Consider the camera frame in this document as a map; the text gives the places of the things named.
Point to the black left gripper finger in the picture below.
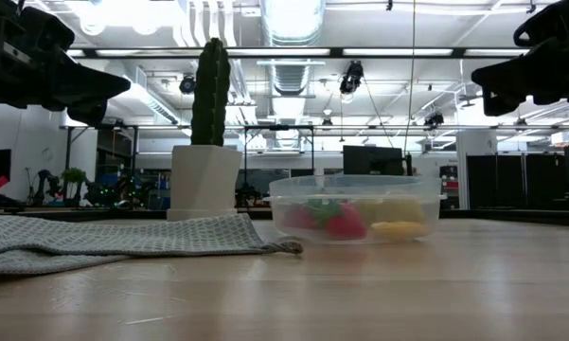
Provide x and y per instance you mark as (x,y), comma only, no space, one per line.
(90,114)
(90,87)

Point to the green cactus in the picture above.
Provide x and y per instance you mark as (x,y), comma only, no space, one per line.
(210,95)

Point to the black partition cabinets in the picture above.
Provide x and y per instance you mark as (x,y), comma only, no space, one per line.
(511,180)

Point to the clear plastic tupperware container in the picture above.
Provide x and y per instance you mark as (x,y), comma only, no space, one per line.
(360,187)

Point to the black computer monitor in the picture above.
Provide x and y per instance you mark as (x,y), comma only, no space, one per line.
(371,161)

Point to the yellow banana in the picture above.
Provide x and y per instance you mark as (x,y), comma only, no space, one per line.
(397,230)

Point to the green background potted plant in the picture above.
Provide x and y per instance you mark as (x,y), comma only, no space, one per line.
(73,176)

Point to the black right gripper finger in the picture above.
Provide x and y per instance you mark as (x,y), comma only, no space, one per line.
(516,73)
(493,103)

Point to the yellow lemon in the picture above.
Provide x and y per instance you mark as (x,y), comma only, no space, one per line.
(400,209)

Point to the red toy strawberry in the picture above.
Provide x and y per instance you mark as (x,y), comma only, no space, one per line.
(299,219)
(345,226)

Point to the black ceiling spotlight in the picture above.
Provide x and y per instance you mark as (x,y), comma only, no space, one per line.
(434,120)
(352,76)
(187,85)

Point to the grey patterned dish cloth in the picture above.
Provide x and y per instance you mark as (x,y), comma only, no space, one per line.
(123,239)

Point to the silver ceiling air duct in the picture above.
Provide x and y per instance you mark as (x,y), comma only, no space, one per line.
(291,23)

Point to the black metal frame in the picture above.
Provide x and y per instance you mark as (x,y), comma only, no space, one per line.
(244,166)

